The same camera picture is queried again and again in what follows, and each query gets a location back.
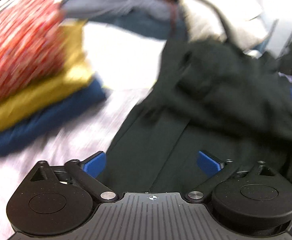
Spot black large jacket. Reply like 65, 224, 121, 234
98, 40, 292, 194

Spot navy blue folded cloth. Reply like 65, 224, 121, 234
0, 79, 106, 157

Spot yellow folded cloth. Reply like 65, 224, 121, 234
0, 21, 95, 133

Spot red patterned folded cloth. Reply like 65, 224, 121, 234
0, 0, 64, 101

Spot grey purple garment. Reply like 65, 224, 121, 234
62, 0, 178, 21

